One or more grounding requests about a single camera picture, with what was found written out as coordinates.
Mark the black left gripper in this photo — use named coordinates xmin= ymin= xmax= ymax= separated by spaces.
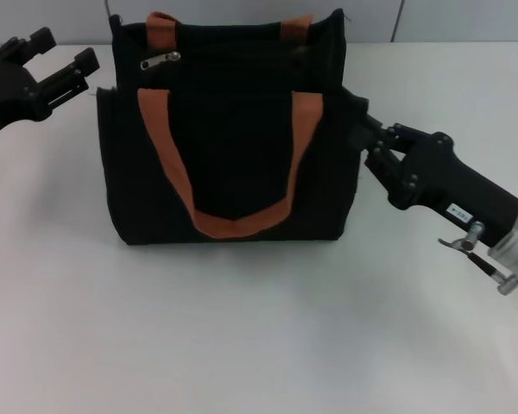
xmin=0 ymin=27 xmax=102 ymax=144

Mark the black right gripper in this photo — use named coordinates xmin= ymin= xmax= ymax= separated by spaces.
xmin=348 ymin=95 xmax=518 ymax=248

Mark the silver metal zipper pull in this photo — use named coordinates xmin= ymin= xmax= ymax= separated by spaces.
xmin=140 ymin=50 xmax=182 ymax=72

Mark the black fabric food bag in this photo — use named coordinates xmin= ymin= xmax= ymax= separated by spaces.
xmin=95 ymin=8 xmax=358 ymax=248

